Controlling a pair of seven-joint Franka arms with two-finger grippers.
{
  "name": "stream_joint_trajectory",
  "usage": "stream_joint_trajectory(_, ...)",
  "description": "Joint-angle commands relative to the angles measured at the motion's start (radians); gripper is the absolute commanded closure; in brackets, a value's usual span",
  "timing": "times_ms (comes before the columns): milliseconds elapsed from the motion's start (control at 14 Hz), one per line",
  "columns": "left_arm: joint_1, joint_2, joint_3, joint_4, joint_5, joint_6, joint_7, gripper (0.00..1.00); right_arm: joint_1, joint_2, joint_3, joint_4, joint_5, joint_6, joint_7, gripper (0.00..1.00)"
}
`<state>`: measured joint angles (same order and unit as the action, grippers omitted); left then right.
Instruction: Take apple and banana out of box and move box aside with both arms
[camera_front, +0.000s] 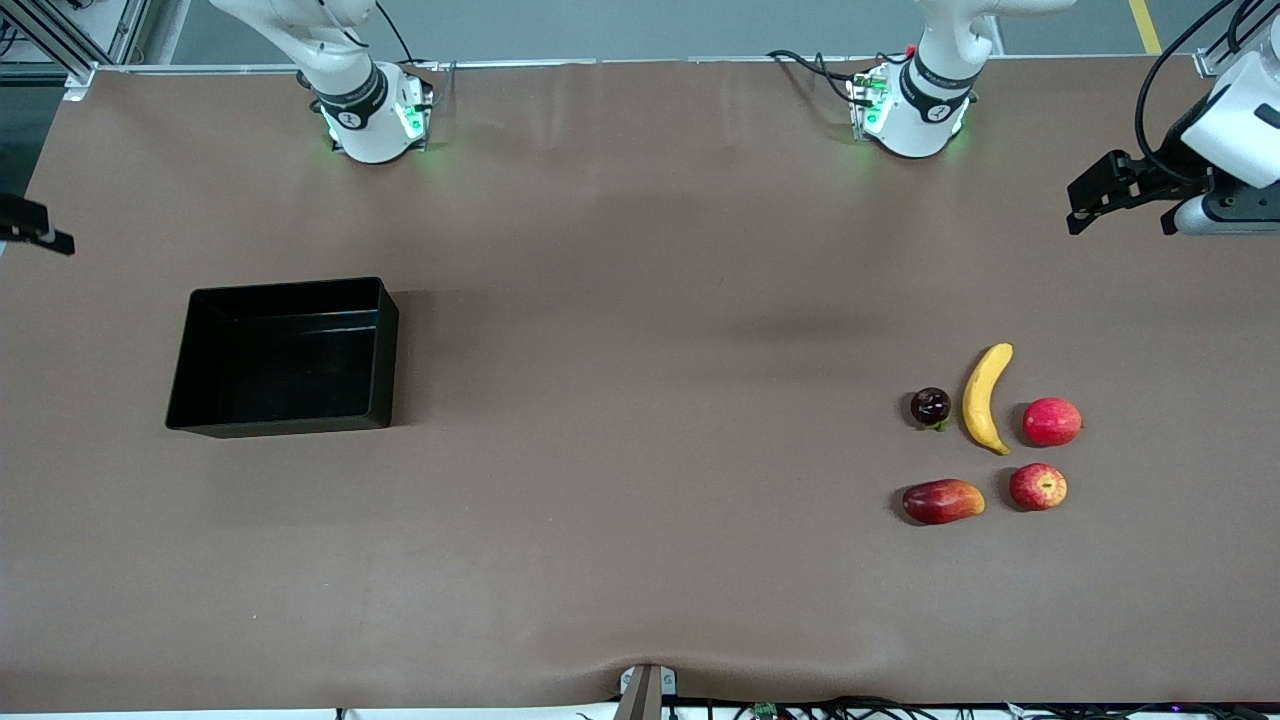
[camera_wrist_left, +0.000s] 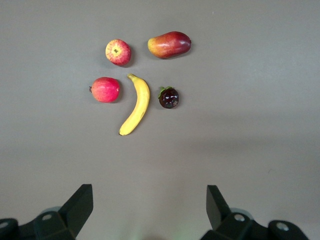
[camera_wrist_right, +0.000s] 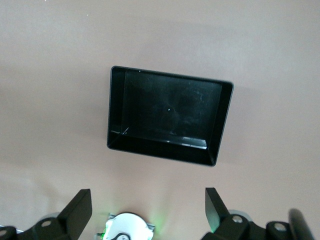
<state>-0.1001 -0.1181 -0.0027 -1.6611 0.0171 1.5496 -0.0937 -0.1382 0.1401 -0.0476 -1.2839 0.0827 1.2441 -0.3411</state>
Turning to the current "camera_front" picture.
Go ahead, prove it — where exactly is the metal table clamp bracket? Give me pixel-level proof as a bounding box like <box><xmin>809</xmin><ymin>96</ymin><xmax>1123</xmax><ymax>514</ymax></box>
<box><xmin>612</xmin><ymin>663</ymin><xmax>679</xmax><ymax>720</ymax></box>

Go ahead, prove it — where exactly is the yellow banana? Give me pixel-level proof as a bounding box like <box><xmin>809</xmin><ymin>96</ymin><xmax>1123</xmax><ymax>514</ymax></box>
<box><xmin>962</xmin><ymin>342</ymin><xmax>1015</xmax><ymax>457</ymax></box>

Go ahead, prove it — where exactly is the dark purple mangosteen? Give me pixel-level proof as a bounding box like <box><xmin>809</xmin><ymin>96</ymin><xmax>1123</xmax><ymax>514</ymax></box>
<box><xmin>909</xmin><ymin>386</ymin><xmax>953</xmax><ymax>432</ymax></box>

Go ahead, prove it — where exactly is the red yellow mango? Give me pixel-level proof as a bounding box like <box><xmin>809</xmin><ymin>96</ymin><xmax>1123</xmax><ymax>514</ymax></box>
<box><xmin>901</xmin><ymin>478</ymin><xmax>987</xmax><ymax>526</ymax></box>

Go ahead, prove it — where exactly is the plain red peach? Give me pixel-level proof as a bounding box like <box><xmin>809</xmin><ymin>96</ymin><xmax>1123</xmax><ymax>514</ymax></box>
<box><xmin>1021</xmin><ymin>396</ymin><xmax>1084</xmax><ymax>448</ymax></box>

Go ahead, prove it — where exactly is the black rectangular plastic box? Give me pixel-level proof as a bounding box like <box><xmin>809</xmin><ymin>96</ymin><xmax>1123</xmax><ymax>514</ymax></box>
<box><xmin>165</xmin><ymin>277</ymin><xmax>400</xmax><ymax>439</ymax></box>

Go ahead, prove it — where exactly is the aluminium frame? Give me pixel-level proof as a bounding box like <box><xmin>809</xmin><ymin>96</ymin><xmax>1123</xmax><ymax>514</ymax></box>
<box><xmin>0</xmin><ymin>0</ymin><xmax>151</xmax><ymax>96</ymax></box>
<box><xmin>1195</xmin><ymin>0</ymin><xmax>1280</xmax><ymax>79</ymax></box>

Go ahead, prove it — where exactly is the small red yellow apple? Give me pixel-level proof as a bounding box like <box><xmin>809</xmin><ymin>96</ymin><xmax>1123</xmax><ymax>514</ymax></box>
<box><xmin>1008</xmin><ymin>462</ymin><xmax>1068</xmax><ymax>512</ymax></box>

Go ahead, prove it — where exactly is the black base cable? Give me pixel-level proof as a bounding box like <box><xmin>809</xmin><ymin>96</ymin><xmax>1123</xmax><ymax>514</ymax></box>
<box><xmin>372</xmin><ymin>0</ymin><xmax>443</xmax><ymax>111</ymax></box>
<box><xmin>766</xmin><ymin>48</ymin><xmax>873</xmax><ymax>106</ymax></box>

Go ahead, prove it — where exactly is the brown table mat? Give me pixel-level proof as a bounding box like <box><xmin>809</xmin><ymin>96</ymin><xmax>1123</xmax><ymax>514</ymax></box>
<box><xmin>0</xmin><ymin>55</ymin><xmax>1280</xmax><ymax>713</ymax></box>

